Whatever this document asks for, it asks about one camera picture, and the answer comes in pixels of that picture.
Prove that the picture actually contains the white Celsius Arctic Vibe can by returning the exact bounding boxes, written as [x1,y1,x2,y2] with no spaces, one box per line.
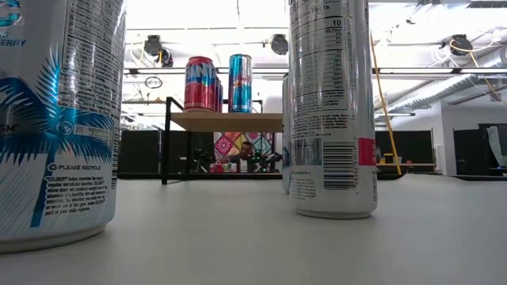
[281,73,292,195]

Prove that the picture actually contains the blue silver Red Bull can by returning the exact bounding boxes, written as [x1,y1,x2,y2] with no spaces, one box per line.
[227,54,254,115]

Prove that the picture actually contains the white Celsius Peach Vibe can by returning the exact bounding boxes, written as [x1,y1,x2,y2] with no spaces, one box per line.
[288,0,379,220]

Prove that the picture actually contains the white Celsius can blue palm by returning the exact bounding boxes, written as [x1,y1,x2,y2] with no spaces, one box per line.
[0,0,128,254]

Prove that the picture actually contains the person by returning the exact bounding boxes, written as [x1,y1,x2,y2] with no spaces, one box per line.
[233,141,258,174]

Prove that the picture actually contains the long ceiling light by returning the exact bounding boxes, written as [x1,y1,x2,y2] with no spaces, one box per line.
[124,66,290,75]
[372,66,507,75]

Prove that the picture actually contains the black partition panel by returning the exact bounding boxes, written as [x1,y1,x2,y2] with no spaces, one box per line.
[375,130,436,165]
[117,129,215,175]
[453,123,507,177]

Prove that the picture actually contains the black ceiling device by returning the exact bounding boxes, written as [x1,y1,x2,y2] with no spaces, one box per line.
[158,47,174,68]

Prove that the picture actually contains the wooden shelf black frame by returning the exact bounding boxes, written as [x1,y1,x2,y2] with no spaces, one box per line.
[161,96,284,186]

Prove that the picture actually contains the colourful wall art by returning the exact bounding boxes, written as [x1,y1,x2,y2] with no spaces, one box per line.
[213,131,275,174]

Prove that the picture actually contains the ceiling cord reel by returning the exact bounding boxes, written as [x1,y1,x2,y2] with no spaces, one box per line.
[269,33,289,56]
[143,34,163,56]
[449,33,475,56]

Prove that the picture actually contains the yellow power cable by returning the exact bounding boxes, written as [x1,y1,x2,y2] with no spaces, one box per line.
[369,31,403,177]

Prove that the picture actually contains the white ceiling duct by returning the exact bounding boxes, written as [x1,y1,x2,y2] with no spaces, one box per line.
[391,45,507,110]

